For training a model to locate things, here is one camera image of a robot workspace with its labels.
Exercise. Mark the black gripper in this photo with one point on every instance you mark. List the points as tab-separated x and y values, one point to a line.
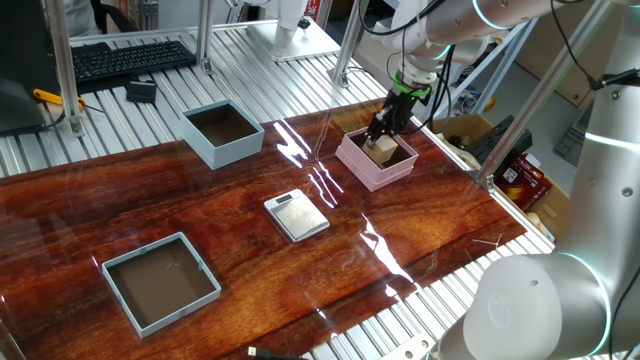
402	105

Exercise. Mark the light wooden cube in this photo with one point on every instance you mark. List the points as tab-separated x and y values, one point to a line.
382	149

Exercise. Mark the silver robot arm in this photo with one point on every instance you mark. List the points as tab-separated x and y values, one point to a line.
550	250

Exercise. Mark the pink cardboard box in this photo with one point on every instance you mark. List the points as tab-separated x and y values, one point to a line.
380	175

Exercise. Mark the open brown cardboard box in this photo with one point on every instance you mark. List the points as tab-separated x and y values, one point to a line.
460	127

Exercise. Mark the deep light blue box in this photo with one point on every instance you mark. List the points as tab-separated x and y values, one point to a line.
225	155

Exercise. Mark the small black box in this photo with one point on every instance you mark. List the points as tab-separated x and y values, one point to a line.
141	92

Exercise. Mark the shallow light blue box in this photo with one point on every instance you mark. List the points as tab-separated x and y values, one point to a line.
160	282

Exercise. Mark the black plastic case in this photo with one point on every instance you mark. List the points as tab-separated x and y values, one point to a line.
500	140

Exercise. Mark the silver digital scale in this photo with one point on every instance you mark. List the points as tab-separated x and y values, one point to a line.
300	217

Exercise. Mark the white metal shelf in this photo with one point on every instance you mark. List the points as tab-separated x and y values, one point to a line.
495	65

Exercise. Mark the white stand on board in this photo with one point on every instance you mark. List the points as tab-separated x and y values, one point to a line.
290	20

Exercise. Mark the red printed carton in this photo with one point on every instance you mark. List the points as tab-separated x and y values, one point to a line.
522	182

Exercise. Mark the large brown carton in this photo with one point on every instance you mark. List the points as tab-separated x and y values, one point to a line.
550	55

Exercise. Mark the glossy wood-grain mat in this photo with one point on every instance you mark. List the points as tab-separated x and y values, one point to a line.
250	280

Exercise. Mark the black keyboard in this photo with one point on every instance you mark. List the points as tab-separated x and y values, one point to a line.
130	60

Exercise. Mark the black swivel chair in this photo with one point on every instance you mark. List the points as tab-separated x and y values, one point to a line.
112	15

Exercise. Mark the person in grey shirt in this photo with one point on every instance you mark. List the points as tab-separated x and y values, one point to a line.
80	15

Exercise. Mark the black monitor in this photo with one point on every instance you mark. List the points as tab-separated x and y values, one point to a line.
25	50

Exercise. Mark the aluminium frame post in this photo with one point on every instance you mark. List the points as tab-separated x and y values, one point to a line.
345	50
540	95
205	35
62	60

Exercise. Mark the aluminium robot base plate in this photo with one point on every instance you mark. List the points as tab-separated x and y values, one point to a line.
412	347

